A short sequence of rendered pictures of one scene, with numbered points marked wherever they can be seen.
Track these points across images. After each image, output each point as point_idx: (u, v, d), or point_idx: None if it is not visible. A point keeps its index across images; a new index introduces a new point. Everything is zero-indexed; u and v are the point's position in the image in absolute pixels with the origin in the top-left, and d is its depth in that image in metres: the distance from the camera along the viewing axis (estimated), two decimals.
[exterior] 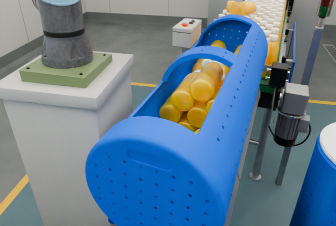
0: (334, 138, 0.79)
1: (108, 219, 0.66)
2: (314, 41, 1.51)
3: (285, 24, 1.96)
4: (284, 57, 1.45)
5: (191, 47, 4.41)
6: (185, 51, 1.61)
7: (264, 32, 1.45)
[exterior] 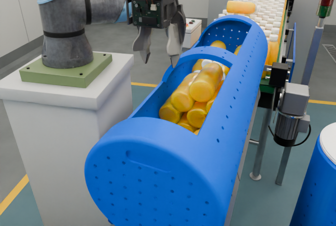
0: (334, 138, 0.79)
1: (108, 219, 0.66)
2: (314, 41, 1.51)
3: (285, 24, 1.96)
4: (284, 57, 1.45)
5: (191, 47, 4.41)
6: (185, 51, 1.61)
7: (264, 32, 1.45)
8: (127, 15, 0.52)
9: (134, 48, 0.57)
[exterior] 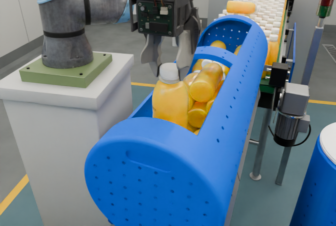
0: (334, 138, 0.79)
1: (108, 219, 0.66)
2: (314, 41, 1.51)
3: (285, 24, 1.96)
4: (284, 57, 1.45)
5: None
6: None
7: (264, 32, 1.45)
8: (130, 19, 0.42)
9: (142, 60, 0.47)
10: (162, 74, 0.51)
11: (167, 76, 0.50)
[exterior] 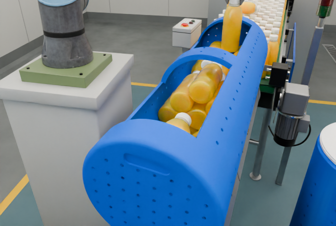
0: (334, 138, 0.79)
1: None
2: (314, 41, 1.51)
3: (285, 24, 1.96)
4: (284, 57, 1.45)
5: (191, 47, 4.41)
6: (185, 51, 1.61)
7: (264, 32, 1.45)
8: None
9: None
10: (179, 114, 0.66)
11: (183, 115, 0.65)
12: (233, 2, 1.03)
